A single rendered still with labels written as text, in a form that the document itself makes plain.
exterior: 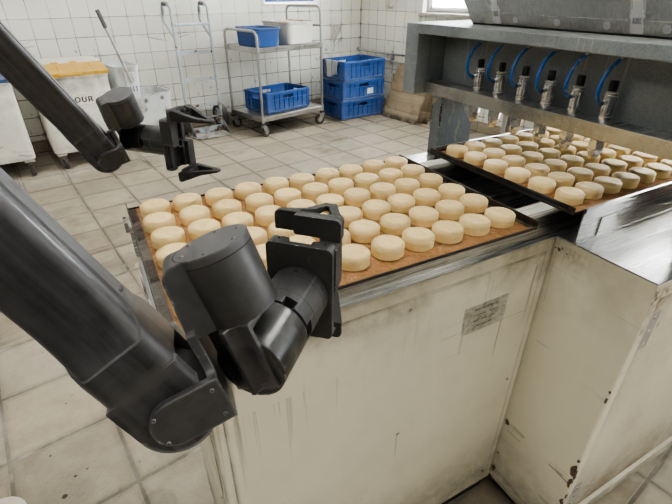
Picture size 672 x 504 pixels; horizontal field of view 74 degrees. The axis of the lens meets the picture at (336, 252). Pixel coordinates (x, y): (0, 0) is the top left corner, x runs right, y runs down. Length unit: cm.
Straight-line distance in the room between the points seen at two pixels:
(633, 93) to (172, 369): 84
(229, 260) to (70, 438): 150
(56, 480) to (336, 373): 112
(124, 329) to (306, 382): 44
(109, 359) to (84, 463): 137
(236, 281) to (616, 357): 79
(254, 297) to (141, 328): 8
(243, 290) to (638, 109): 77
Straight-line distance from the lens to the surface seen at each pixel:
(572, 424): 112
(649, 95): 93
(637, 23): 94
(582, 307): 97
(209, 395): 34
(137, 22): 486
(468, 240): 74
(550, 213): 92
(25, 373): 210
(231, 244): 31
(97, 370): 34
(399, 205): 80
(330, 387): 76
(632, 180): 107
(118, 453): 167
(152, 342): 33
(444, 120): 131
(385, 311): 72
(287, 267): 42
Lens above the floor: 125
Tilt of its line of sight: 30 degrees down
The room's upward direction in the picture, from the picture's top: straight up
